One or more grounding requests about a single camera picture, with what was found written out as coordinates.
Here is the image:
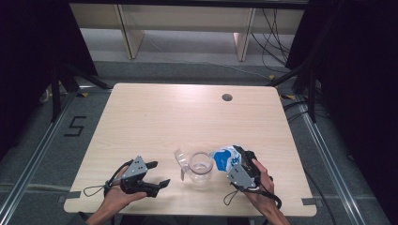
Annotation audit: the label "thin black lanyard loop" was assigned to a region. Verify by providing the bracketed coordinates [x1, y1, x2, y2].
[83, 185, 109, 198]

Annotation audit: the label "dark curtain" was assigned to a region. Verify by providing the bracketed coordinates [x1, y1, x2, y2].
[0, 0, 98, 158]
[285, 0, 398, 225]

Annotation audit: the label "black right gripper wrist strap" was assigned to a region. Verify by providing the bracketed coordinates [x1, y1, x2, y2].
[222, 182, 283, 210]

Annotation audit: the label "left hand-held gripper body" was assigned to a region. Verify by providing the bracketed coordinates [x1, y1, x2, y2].
[119, 155, 161, 199]

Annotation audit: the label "person's left hand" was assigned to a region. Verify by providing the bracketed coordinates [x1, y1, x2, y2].
[101, 165, 148, 214]

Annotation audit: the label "black floor cables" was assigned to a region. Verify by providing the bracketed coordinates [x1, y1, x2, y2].
[283, 99, 329, 124]

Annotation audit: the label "person's right hand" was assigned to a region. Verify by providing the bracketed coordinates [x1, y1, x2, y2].
[243, 158, 282, 218]

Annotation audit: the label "black cable bundle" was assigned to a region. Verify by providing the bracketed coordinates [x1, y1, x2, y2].
[252, 7, 290, 74]

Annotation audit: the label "grey tape strip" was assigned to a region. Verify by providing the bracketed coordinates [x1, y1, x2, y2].
[301, 197, 323, 206]
[57, 190, 82, 204]

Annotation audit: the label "metal floor rail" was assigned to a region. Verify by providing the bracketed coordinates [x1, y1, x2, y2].
[0, 90, 76, 219]
[295, 93, 367, 225]

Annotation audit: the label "black metal stand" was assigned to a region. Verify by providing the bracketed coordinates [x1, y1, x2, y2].
[267, 62, 318, 123]
[50, 60, 112, 123]

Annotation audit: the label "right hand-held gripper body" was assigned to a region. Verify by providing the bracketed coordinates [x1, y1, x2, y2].
[227, 145, 261, 190]

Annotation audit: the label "white and blue milk pouch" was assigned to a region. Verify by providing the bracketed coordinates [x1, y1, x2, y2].
[209, 144, 243, 173]

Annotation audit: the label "clear glass cup with handle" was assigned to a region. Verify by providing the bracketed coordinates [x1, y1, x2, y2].
[174, 149, 215, 186]

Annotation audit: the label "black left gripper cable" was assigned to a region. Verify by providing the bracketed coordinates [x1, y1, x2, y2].
[106, 158, 135, 190]

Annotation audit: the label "beige wooden desk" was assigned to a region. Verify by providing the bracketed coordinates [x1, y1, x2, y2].
[69, 3, 309, 62]

